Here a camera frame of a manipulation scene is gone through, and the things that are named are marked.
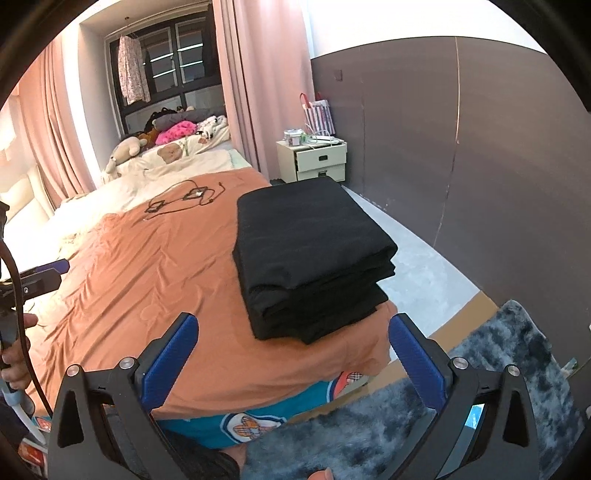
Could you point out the orange blanket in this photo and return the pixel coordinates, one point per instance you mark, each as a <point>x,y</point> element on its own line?
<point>138,277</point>

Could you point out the grey shaggy rug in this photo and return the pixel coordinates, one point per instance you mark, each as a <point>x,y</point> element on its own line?
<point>360,429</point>

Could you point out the dark window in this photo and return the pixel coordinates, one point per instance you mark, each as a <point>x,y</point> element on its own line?
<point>184,50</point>

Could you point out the person's left hand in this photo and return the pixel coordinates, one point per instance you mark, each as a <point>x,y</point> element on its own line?
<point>16,369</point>

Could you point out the teal printed bed sheet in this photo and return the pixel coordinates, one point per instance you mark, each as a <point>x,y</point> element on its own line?
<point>207,429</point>

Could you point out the floral hanging garment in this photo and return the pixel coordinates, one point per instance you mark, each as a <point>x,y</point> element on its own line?
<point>131,69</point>

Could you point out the small jar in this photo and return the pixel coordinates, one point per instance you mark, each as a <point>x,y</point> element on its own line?
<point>293,137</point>

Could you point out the black spotted white cloth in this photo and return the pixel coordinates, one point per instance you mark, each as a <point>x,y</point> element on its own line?
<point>213,125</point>

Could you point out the bear print pillow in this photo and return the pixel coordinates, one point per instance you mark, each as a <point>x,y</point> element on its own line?
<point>203,145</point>

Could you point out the dark grey cushion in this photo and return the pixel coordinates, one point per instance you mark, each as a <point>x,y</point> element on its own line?
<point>194,116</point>

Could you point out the white power strip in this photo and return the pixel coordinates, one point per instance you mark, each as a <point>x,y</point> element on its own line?
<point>325,140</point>

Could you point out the cream plush bear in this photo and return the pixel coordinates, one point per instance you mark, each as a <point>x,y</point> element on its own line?
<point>124,150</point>

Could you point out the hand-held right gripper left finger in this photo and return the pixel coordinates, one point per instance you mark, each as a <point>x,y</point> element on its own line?
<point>173,355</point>

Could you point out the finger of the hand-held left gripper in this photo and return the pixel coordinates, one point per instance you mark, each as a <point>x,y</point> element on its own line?
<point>46,277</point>

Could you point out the red packet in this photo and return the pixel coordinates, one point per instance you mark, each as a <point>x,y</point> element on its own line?
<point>34,454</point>

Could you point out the pink fuzzy plush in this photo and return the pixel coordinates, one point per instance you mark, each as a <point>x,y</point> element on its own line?
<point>175,131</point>

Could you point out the pink curtain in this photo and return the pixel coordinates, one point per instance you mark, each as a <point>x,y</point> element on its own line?
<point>51,115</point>
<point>258,92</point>

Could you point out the dark grey pants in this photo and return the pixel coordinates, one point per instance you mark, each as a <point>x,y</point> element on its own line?
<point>304,240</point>

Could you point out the black plush toy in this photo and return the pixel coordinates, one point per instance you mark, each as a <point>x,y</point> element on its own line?
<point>157,119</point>

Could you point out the white headboard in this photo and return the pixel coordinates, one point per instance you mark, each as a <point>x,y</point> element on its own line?
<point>23,189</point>

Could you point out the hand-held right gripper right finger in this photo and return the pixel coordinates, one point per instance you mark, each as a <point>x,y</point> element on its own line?
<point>415,355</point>

